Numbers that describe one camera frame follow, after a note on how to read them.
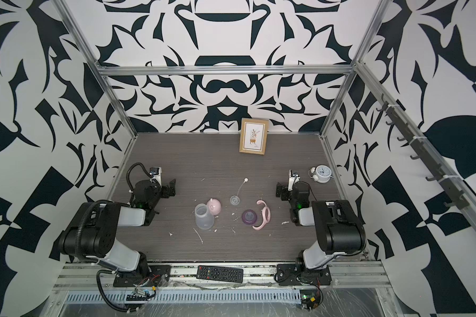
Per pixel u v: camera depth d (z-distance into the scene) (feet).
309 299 2.32
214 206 2.86
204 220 2.76
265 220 2.78
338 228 1.52
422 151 1.80
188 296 2.54
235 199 3.01
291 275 2.39
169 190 2.85
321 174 3.24
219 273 2.43
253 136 3.55
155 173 2.66
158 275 2.39
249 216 2.85
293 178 2.72
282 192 2.85
